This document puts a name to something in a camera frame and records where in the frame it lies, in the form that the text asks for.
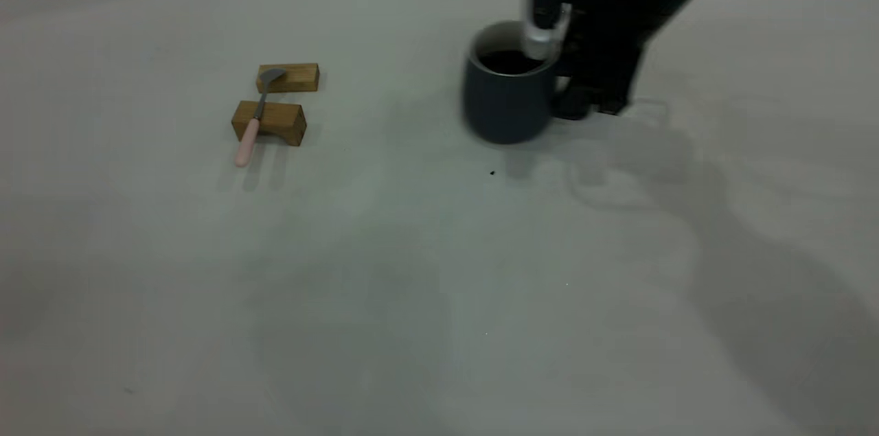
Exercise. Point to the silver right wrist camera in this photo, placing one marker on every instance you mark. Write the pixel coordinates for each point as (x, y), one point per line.
(542, 38)

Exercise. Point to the arched wooden block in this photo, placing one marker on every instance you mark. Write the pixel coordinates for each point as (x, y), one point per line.
(278, 119)

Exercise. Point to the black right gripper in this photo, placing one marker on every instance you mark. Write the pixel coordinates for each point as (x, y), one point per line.
(608, 3)

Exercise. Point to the dark grey ceramic mug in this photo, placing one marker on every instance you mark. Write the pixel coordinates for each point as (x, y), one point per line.
(505, 106)

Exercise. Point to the flat rectangular wooden block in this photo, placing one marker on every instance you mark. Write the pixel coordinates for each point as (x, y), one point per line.
(299, 79)

